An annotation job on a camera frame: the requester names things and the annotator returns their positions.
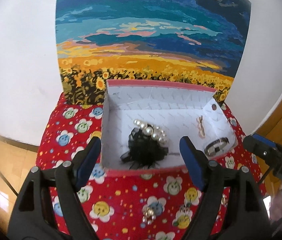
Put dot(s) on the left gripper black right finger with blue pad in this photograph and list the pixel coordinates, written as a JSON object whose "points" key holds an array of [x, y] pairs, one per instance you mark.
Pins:
{"points": [[246, 216]]}

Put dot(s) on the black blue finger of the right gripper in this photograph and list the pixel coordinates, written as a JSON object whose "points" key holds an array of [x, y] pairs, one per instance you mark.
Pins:
{"points": [[267, 150]]}

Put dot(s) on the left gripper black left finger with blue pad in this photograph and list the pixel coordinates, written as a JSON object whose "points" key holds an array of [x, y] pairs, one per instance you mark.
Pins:
{"points": [[33, 216]]}

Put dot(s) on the pink flower hair clip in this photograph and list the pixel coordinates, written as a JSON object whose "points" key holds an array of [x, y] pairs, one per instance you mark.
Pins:
{"points": [[201, 131]]}

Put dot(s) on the black feather bow hair claw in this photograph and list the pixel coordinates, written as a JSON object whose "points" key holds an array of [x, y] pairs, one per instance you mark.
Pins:
{"points": [[143, 151]]}

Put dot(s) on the small crystal earring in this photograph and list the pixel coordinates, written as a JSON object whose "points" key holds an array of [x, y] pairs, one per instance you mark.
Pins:
{"points": [[185, 209]]}

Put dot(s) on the red smiley flower cloth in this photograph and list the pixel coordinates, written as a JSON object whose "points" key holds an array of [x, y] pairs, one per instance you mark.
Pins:
{"points": [[115, 205]]}

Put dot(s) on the pink cardboard box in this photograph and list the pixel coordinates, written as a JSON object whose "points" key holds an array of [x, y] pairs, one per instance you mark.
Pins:
{"points": [[173, 107]]}

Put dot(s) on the sunflower field sunset painting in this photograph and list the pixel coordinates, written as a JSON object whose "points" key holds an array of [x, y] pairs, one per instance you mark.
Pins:
{"points": [[200, 42]]}

